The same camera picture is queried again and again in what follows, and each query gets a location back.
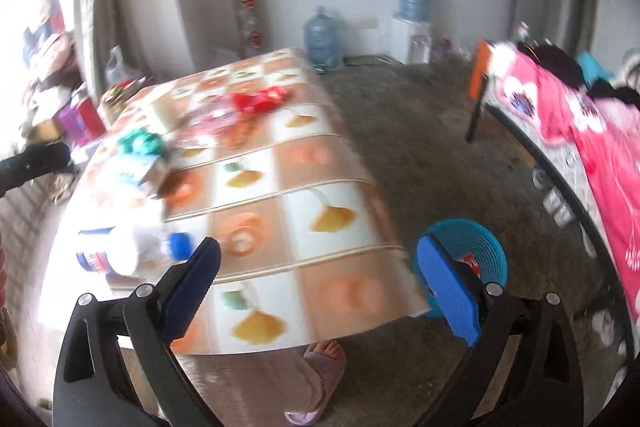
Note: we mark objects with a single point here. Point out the green wrapper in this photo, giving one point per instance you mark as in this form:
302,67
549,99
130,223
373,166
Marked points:
142,144

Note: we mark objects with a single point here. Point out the orange box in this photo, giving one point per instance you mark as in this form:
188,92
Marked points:
480,67

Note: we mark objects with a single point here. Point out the black bed frame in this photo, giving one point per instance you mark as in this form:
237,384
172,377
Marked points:
475,117

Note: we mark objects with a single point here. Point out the lilac slipper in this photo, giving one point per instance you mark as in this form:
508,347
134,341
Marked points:
325,377

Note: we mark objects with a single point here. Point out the pile of snack packets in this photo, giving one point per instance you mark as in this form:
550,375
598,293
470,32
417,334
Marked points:
122,97

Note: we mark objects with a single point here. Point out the black clothing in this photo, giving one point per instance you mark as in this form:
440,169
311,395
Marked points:
555,62

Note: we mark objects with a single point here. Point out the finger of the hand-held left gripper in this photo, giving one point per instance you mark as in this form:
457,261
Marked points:
35,164

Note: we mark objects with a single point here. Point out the patterned paper roll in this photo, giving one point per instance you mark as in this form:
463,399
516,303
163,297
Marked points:
247,12

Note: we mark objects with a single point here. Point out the white plastic bag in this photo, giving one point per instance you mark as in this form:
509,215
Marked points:
116,64

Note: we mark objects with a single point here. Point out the pile of clothes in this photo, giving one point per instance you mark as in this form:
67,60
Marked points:
47,47

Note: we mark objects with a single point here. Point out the red wrapper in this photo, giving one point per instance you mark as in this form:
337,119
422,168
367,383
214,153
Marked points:
260,99

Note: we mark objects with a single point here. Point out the pink floral blanket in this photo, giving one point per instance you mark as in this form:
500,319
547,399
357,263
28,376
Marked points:
600,167

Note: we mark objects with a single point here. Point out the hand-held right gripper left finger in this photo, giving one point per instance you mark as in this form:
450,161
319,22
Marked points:
192,287

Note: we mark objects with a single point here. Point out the patterned tablecloth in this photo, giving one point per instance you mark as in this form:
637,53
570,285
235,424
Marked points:
310,187

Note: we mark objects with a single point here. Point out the white sneaker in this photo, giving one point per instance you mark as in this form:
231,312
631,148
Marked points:
557,204

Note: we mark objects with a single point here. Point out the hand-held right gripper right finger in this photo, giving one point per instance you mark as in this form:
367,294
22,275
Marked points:
450,292

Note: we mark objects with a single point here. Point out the blue plastic basket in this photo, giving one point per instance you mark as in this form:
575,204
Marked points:
485,247

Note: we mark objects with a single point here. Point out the white water dispenser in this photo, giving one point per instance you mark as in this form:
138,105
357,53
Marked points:
402,39

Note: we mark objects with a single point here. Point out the white paper cup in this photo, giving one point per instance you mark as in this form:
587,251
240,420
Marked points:
157,109

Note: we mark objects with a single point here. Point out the person's foot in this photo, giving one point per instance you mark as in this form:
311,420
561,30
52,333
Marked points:
327,352

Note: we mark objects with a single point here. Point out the clear plastic wrapper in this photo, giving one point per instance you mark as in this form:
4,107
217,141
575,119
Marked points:
205,132

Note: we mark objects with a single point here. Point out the purple bottle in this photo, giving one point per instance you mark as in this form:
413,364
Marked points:
69,124

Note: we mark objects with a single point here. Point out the teal cloth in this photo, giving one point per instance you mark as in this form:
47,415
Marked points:
592,67

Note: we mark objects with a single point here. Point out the clear plastic bottle blue label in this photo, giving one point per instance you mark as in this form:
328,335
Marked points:
125,252

